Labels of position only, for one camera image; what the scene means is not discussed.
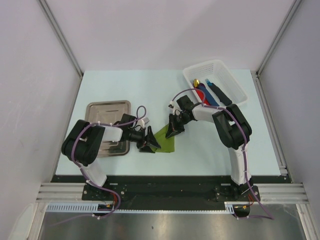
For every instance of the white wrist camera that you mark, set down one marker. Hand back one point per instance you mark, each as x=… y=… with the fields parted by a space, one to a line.
x=171 y=104
x=144 y=121

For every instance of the aluminium frame post left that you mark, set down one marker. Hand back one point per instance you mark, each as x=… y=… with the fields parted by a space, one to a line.
x=48 y=13

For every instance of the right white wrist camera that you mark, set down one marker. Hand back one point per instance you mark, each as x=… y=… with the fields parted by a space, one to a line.
x=171 y=104

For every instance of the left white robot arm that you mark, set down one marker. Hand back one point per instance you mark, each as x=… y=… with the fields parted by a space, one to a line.
x=83 y=143

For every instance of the aluminium frame post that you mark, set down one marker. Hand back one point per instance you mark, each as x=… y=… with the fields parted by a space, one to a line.
x=279 y=35
x=48 y=13

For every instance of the aluminium front rail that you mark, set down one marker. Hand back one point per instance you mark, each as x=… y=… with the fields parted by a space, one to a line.
x=270 y=193

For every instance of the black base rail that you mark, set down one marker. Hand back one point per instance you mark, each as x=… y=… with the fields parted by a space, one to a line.
x=171 y=193

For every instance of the white plastic basket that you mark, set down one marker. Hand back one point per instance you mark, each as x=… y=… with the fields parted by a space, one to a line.
x=218 y=74

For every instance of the green paper napkin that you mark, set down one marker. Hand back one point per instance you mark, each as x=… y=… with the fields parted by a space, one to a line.
x=167 y=145

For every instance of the metal tray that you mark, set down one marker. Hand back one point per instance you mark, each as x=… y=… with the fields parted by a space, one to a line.
x=109 y=112

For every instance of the gold spoon in basket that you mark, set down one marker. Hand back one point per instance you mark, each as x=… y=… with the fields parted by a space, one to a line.
x=196 y=83

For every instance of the red utensil sleeve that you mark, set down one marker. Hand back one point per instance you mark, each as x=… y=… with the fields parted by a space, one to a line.
x=201 y=96

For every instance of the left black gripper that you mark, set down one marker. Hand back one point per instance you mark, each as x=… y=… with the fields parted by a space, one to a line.
x=149 y=139

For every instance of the aluminium frame post right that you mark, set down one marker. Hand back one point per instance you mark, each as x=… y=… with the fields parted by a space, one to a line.
x=279 y=35

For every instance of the black utensil sleeve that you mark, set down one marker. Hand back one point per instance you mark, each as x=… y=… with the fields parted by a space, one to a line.
x=221 y=95

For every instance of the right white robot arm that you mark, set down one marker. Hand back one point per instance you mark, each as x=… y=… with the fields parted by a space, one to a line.
x=232 y=127

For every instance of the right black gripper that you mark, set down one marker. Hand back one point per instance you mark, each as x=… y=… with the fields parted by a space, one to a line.
x=173 y=129

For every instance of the blue utensil sleeve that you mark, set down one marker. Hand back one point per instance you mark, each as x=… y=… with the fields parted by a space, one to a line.
x=208 y=96

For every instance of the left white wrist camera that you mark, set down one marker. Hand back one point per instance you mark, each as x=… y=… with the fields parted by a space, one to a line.
x=144 y=121

